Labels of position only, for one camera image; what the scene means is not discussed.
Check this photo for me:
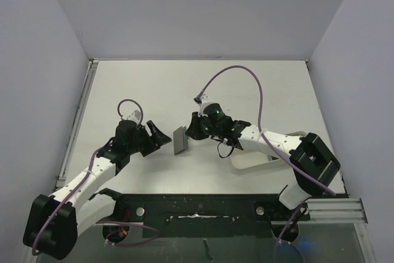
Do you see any white plastic tray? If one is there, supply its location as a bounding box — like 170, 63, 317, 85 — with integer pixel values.
229, 131, 307, 170

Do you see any right aluminium rail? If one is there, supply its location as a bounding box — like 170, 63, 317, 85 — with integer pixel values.
305, 198, 368, 224

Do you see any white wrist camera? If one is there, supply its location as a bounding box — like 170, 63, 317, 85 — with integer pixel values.
121, 110, 143, 124
193, 94, 214, 114

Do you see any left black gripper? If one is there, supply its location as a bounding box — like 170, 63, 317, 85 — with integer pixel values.
127, 121, 171, 156

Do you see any grey blue card holder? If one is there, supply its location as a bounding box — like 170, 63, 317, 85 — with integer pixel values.
173, 126, 188, 155

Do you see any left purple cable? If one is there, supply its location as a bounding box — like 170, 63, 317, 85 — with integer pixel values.
30, 99, 161, 256

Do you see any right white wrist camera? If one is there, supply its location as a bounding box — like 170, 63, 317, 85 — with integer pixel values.
193, 94, 214, 114

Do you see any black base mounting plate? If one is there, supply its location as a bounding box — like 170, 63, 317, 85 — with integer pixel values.
109, 194, 293, 238

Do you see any left aluminium rail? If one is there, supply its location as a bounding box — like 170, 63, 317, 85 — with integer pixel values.
56, 59, 99, 188

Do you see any aluminium rail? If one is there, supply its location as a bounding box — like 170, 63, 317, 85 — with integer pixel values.
56, 59, 99, 188
305, 198, 368, 224

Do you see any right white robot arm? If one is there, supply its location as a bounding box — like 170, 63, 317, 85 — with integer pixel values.
185, 103, 340, 219

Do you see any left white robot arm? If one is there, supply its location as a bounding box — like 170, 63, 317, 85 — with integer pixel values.
23, 120, 172, 260

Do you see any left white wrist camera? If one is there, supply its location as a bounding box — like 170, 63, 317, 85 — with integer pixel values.
121, 110, 143, 124

